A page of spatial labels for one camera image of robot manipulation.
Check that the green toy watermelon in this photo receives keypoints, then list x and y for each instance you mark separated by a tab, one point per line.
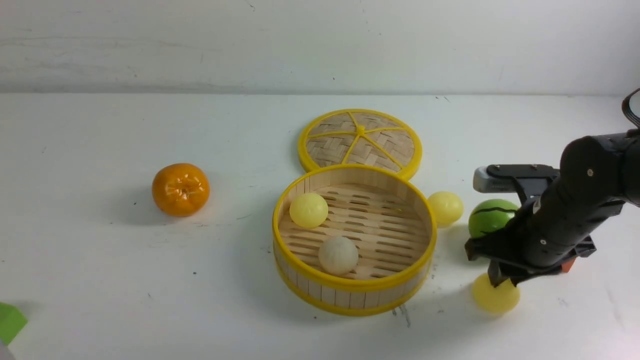
489	216

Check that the white toy bun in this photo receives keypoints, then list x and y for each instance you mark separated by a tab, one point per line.
338	255

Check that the orange foam cube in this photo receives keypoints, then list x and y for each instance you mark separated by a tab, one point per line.
567	265

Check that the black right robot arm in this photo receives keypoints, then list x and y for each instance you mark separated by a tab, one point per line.
605	165

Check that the yellow toy bun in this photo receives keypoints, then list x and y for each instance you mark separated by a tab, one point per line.
447	208
308	210
495	300

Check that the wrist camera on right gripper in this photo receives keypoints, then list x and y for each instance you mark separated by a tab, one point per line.
526	180

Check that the green foam cube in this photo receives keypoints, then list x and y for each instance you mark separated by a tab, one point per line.
12	322

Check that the orange toy tangerine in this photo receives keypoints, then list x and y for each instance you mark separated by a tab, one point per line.
180	189

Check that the bamboo steamer lid yellow rim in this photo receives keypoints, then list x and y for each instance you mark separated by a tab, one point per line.
357	136

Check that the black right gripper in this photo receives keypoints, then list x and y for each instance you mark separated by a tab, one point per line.
544	233

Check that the bamboo steamer tray yellow rim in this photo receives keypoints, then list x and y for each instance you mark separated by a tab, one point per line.
387	218

